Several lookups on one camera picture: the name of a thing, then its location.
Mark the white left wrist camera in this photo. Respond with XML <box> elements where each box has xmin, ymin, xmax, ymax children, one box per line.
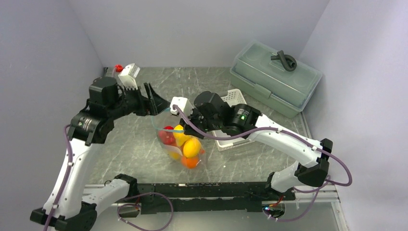
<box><xmin>113</xmin><ymin>63</ymin><xmax>140</xmax><ymax>90</ymax></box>

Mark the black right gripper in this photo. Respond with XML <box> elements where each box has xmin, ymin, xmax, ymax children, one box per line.
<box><xmin>179</xmin><ymin>106</ymin><xmax>222</xmax><ymax>140</ymax></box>

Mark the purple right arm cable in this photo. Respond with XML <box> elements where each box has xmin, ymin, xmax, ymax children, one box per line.
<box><xmin>172</xmin><ymin>104</ymin><xmax>353</xmax><ymax>223</ymax></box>

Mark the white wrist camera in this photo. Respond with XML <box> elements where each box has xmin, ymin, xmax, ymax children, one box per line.
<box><xmin>113</xmin><ymin>63</ymin><xmax>140</xmax><ymax>90</ymax></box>
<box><xmin>170</xmin><ymin>97</ymin><xmax>193</xmax><ymax>116</ymax></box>

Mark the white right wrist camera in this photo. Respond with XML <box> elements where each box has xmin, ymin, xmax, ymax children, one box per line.
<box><xmin>170</xmin><ymin>97</ymin><xmax>193</xmax><ymax>116</ymax></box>

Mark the yellow toy lemon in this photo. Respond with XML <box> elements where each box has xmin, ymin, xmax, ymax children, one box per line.
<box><xmin>173</xmin><ymin>125</ymin><xmax>191</xmax><ymax>147</ymax></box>

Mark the orange toy tangerine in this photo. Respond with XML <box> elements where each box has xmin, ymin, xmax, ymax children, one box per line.
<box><xmin>181</xmin><ymin>156</ymin><xmax>200</xmax><ymax>169</ymax></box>

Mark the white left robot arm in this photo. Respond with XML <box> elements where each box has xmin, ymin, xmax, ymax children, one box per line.
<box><xmin>30</xmin><ymin>77</ymin><xmax>170</xmax><ymax>231</ymax></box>

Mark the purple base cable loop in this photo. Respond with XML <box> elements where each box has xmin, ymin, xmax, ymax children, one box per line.
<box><xmin>116</xmin><ymin>193</ymin><xmax>173</xmax><ymax>231</ymax></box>

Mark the green storage box clear lid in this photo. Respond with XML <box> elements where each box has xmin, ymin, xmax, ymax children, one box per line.
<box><xmin>230</xmin><ymin>41</ymin><xmax>323</xmax><ymax>118</ymax></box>

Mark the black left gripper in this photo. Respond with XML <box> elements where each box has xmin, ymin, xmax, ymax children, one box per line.
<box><xmin>108</xmin><ymin>82</ymin><xmax>171</xmax><ymax>120</ymax></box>

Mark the white perforated plastic basket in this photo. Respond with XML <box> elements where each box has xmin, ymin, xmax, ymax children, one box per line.
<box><xmin>212</xmin><ymin>89</ymin><xmax>251</xmax><ymax>151</ymax></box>

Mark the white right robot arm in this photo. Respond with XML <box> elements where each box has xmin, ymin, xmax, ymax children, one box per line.
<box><xmin>170</xmin><ymin>91</ymin><xmax>332</xmax><ymax>200</ymax></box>

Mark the yellow toy fruit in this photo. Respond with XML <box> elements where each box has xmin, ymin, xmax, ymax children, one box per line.
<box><xmin>183</xmin><ymin>137</ymin><xmax>202</xmax><ymax>158</ymax></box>

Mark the dark coiled hose piece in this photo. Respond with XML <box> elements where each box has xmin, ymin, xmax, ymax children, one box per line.
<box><xmin>270</xmin><ymin>50</ymin><xmax>298</xmax><ymax>72</ymax></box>

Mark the clear zip top bag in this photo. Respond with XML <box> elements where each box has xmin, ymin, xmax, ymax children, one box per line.
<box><xmin>152</xmin><ymin>110</ymin><xmax>205</xmax><ymax>169</ymax></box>

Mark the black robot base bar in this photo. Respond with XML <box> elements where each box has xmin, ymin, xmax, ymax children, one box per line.
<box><xmin>118</xmin><ymin>181</ymin><xmax>295</xmax><ymax>215</ymax></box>

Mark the red toy strawberry with leaves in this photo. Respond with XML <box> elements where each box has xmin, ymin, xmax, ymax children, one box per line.
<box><xmin>157</xmin><ymin>126</ymin><xmax>176</xmax><ymax>146</ymax></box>

